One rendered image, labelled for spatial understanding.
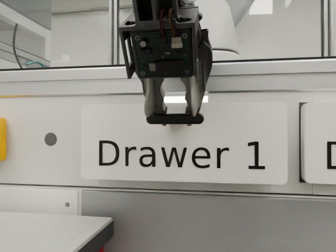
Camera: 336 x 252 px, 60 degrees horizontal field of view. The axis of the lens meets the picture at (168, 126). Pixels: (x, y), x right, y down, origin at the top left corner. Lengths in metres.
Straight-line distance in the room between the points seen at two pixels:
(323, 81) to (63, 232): 0.40
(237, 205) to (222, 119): 0.13
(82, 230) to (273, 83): 0.33
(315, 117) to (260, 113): 0.08
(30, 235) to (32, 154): 0.16
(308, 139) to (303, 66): 0.10
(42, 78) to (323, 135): 0.43
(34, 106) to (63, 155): 0.10
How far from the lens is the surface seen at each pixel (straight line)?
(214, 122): 0.40
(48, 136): 0.52
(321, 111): 0.44
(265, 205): 0.46
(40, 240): 0.40
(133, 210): 0.47
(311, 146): 0.44
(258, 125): 0.41
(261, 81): 0.44
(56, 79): 0.51
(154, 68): 0.29
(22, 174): 0.55
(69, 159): 0.50
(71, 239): 0.39
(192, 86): 0.34
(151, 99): 0.35
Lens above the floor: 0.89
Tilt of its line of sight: 1 degrees up
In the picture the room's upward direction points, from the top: straight up
